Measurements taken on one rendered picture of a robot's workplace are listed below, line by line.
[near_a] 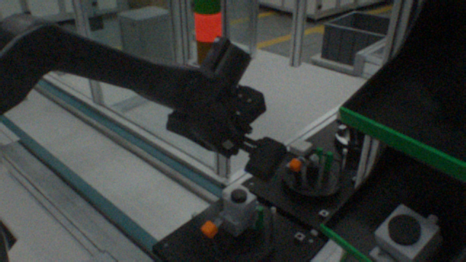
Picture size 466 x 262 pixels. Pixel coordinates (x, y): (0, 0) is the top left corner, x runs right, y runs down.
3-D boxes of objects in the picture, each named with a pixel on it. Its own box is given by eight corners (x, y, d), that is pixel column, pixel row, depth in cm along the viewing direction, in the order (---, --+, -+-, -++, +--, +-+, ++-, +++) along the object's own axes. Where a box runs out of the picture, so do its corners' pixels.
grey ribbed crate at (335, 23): (411, 83, 227) (421, 44, 215) (318, 57, 263) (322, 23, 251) (437, 63, 254) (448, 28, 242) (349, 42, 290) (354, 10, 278)
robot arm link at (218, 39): (184, 99, 44) (233, 16, 47) (136, 81, 49) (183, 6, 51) (223, 138, 54) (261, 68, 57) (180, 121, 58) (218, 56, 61)
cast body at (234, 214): (235, 237, 70) (236, 208, 66) (218, 225, 72) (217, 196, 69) (265, 213, 75) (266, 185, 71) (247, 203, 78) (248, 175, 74)
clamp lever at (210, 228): (220, 255, 70) (208, 233, 65) (212, 248, 71) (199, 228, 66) (232, 239, 72) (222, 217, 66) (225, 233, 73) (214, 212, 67)
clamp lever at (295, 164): (301, 188, 86) (295, 168, 81) (293, 184, 87) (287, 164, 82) (309, 176, 88) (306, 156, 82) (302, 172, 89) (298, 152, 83)
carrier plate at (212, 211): (244, 333, 63) (244, 324, 62) (152, 252, 77) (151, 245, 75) (324, 247, 78) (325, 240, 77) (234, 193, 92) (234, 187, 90)
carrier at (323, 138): (381, 187, 94) (392, 143, 87) (298, 149, 108) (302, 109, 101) (420, 147, 109) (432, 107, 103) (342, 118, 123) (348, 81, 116)
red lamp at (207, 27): (208, 44, 74) (207, 17, 71) (190, 38, 77) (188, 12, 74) (226, 37, 77) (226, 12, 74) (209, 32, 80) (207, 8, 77)
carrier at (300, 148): (328, 244, 79) (336, 196, 72) (239, 191, 93) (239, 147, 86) (381, 188, 94) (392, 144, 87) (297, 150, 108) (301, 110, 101)
